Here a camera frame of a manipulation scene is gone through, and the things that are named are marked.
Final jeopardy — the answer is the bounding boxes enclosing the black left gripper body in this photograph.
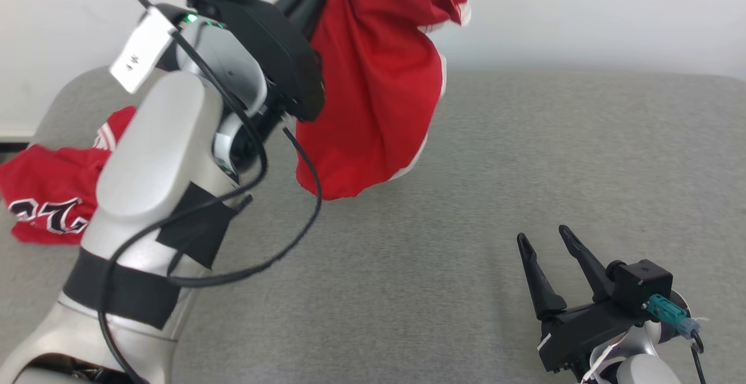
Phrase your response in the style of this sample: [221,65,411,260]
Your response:
[184,0,326,124]

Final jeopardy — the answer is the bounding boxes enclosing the red white twisted wire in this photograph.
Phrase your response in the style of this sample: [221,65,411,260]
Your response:
[580,337,627,384]

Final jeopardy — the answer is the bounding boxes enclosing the red jersey with black lettering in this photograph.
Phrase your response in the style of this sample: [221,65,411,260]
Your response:
[0,105,138,246]

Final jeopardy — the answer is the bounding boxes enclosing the red shorts with white trim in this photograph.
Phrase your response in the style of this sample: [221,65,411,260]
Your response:
[294,0,471,201]

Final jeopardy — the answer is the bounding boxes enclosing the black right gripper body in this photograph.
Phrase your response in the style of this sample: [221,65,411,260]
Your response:
[537,300,659,374]

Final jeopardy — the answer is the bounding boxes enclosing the right cable with teal plug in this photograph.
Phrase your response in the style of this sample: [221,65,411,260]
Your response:
[646,294,709,384]

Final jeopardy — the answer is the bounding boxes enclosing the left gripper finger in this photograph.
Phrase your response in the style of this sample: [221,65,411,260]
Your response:
[294,0,338,41]
[274,0,321,24]

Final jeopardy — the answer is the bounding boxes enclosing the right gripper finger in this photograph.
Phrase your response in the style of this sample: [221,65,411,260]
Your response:
[516,232,568,321]
[558,224,615,304]

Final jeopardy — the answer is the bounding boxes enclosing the white paper cable label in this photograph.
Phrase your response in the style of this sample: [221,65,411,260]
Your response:
[110,6,175,94]

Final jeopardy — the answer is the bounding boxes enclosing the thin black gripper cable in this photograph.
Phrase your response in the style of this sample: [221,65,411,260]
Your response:
[166,126,323,288]

